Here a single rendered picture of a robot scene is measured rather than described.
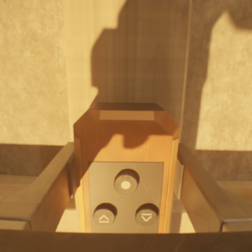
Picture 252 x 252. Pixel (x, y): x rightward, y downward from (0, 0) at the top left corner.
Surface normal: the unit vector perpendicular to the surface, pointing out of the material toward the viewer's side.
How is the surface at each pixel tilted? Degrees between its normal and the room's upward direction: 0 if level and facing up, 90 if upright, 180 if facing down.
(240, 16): 0
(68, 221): 0
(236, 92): 0
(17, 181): 90
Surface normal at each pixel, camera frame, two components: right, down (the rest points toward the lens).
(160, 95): 0.00, 0.26
